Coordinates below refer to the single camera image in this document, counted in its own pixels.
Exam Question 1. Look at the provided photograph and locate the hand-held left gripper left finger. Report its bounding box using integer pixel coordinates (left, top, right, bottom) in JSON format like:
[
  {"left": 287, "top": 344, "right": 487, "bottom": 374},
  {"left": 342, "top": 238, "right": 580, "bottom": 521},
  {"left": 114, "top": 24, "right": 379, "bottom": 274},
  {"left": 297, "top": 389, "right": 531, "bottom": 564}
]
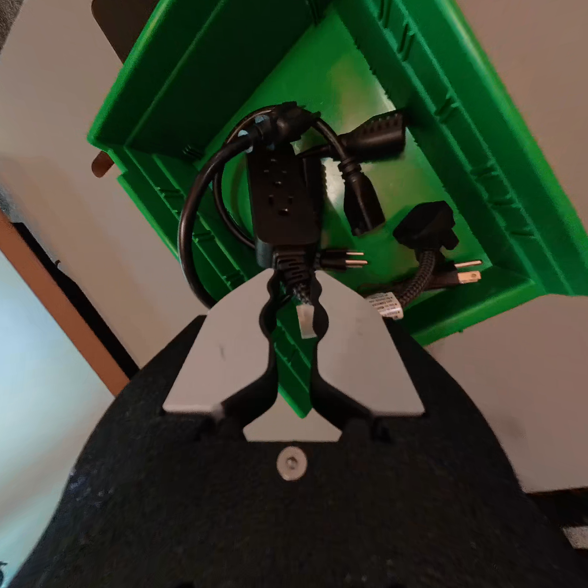
[{"left": 162, "top": 268, "right": 280, "bottom": 428}]

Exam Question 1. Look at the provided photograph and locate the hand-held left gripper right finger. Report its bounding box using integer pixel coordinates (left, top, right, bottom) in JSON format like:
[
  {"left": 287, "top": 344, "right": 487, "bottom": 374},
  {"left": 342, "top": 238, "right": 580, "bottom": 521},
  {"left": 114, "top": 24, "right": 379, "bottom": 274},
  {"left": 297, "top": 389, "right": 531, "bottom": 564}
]
[{"left": 311, "top": 271, "right": 426, "bottom": 432}]

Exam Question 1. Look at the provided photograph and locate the black braided cable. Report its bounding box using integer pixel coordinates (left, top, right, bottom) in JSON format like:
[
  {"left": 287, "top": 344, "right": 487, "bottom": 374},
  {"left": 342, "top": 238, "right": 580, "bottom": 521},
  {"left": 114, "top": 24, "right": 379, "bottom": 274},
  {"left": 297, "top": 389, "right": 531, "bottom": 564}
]
[{"left": 276, "top": 250, "right": 442, "bottom": 322}]

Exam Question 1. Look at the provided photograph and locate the black three-prong power plug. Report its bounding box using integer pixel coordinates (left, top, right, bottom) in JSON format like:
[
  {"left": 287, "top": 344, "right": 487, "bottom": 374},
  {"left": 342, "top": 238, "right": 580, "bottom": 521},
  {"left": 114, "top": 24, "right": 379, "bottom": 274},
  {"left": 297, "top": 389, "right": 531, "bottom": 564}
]
[{"left": 317, "top": 248, "right": 369, "bottom": 273}]

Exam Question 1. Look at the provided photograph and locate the black round power cord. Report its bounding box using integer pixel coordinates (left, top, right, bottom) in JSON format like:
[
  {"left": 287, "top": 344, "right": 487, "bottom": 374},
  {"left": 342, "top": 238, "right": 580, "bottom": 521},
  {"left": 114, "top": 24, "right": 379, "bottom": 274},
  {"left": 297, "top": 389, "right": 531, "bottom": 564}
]
[{"left": 178, "top": 105, "right": 364, "bottom": 309}]

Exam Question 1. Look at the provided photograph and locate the black smooth cord socket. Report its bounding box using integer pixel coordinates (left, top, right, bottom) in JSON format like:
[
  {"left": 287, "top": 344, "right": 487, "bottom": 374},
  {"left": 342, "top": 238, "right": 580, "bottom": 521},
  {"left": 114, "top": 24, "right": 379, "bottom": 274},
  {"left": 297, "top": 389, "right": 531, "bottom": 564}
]
[{"left": 339, "top": 158, "right": 386, "bottom": 238}]

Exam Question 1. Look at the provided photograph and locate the black power strip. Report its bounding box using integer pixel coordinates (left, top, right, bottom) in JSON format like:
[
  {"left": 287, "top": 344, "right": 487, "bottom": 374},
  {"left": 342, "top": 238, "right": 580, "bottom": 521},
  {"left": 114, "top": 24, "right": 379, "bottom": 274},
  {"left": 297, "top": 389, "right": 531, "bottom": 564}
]
[{"left": 247, "top": 141, "right": 323, "bottom": 276}]

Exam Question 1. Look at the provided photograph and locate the green plastic bin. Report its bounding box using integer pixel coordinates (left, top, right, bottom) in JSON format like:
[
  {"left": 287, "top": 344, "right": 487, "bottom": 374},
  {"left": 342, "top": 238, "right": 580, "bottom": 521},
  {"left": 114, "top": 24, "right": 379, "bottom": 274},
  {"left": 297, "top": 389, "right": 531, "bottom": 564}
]
[{"left": 86, "top": 0, "right": 588, "bottom": 420}]

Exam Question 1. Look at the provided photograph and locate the black plug with brass prongs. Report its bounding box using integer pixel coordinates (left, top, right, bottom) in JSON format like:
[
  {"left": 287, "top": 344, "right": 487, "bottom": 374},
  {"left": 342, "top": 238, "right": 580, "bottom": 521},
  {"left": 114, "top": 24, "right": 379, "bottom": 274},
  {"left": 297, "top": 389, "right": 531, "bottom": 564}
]
[{"left": 434, "top": 258, "right": 484, "bottom": 288}]

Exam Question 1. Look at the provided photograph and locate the black flat angled plug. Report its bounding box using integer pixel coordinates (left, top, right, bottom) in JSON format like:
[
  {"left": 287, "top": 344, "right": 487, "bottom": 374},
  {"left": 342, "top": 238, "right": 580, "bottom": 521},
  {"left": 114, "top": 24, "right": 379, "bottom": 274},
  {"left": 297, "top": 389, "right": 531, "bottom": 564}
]
[{"left": 393, "top": 200, "right": 460, "bottom": 252}]

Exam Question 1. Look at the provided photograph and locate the white cable label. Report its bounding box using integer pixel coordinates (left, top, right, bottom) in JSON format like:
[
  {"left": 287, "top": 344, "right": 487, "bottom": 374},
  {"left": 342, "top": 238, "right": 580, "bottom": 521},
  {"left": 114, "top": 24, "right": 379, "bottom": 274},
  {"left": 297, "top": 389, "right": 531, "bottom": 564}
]
[
  {"left": 296, "top": 302, "right": 319, "bottom": 339},
  {"left": 367, "top": 291, "right": 405, "bottom": 321}
]

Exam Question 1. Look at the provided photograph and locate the wooden post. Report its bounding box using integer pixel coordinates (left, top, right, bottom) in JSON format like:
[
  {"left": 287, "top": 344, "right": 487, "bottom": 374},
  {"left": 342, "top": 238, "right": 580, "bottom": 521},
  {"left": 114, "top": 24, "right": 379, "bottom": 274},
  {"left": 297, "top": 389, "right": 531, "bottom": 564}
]
[{"left": 0, "top": 211, "right": 130, "bottom": 397}]

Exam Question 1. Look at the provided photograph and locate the black ribbed cord socket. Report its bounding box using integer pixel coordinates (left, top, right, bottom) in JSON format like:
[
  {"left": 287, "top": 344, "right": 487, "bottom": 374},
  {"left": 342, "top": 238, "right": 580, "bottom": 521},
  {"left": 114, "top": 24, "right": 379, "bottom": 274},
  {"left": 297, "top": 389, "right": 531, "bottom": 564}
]
[{"left": 299, "top": 109, "right": 410, "bottom": 164}]

